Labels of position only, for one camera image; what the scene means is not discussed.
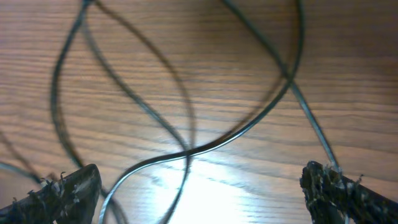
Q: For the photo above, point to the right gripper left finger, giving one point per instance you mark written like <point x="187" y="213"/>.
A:
<point x="72" y="199"/>

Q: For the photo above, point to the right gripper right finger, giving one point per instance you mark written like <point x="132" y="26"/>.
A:
<point x="331" y="197"/>

